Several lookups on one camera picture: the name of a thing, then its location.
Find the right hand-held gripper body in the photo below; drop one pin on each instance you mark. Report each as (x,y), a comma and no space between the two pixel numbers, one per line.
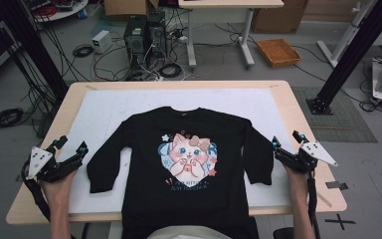
(306,156)

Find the black sweatshirt with cat print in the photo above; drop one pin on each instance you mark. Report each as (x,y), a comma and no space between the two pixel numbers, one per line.
(146,199)

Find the white power supply box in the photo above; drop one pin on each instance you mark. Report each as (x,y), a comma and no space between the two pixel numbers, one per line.
(101,41)

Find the orange wicker tray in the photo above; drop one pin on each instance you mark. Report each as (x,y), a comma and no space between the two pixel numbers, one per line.
(278,52)

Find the black aluminium frame post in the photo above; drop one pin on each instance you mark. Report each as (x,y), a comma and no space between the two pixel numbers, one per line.
(354,53)
(36,46)

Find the white table leg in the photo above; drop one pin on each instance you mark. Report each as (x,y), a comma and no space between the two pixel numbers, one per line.
(114,230)

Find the black computer tower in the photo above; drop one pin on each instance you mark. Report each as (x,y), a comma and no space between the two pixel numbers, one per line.
(157,35)
(135,36)

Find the white foam mat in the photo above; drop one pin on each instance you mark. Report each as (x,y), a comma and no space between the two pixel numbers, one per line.
(112,106)

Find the round white table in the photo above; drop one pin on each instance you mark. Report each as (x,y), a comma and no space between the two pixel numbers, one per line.
(63,11)

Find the person's right hand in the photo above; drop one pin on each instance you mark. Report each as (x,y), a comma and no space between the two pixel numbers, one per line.
(299,184)

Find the person's dark clothing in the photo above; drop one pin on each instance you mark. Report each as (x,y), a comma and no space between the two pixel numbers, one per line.
(245,230)

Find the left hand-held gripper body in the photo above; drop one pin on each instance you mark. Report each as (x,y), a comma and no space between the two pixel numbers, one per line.
(38,161)

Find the white desk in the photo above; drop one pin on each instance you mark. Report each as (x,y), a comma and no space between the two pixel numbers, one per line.
(229,3)

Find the white metal stand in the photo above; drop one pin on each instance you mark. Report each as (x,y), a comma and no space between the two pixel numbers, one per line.
(344,38)

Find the thin wooden stick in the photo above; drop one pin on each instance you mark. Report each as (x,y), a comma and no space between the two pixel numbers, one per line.
(325,199)

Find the cardboard box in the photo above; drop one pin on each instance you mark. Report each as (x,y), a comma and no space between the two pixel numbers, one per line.
(126,8)
(278,16)

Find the grey floor mat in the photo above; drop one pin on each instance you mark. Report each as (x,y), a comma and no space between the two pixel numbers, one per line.
(341,126)

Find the white power strip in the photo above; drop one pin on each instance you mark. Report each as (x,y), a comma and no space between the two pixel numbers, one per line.
(183,38)

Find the person's left hand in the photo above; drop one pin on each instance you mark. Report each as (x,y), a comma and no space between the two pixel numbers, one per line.
(58,194)

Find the person's white clothing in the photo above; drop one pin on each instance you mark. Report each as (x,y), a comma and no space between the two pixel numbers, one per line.
(185,233)

